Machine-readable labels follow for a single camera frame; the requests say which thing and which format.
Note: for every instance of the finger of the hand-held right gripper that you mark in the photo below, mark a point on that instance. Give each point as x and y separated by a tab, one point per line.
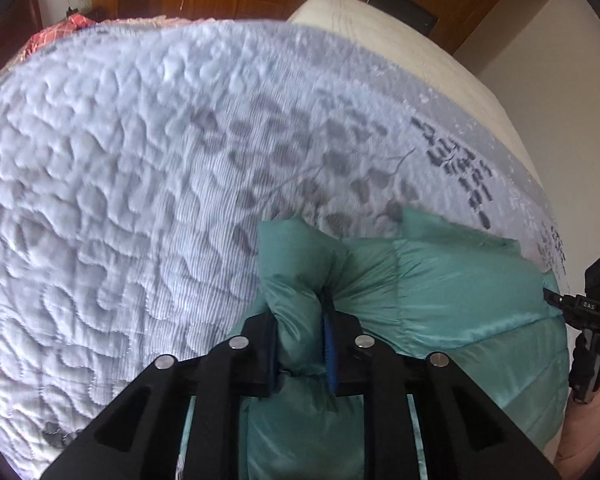
554	299

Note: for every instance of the dark brown wooden panel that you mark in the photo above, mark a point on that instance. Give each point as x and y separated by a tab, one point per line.
15	35

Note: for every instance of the teal quilted puffer jacket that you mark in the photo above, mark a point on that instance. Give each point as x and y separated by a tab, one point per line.
430	300

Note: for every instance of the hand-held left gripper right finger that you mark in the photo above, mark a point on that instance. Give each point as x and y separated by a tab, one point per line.
330	355

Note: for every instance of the person's right forearm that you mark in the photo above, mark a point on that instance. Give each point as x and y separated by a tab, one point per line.
582	425

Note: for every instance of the cream mattress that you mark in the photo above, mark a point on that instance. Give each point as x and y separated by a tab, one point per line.
430	70

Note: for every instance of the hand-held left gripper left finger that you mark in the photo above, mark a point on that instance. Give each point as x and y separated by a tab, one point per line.
270	360

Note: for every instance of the white grey leaf-print quilt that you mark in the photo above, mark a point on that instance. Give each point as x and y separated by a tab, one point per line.
130	185

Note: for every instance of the black rectangular panel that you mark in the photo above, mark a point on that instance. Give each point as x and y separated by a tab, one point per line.
405	10

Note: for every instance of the pink checked cloth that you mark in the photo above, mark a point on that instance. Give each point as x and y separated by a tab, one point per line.
75	22

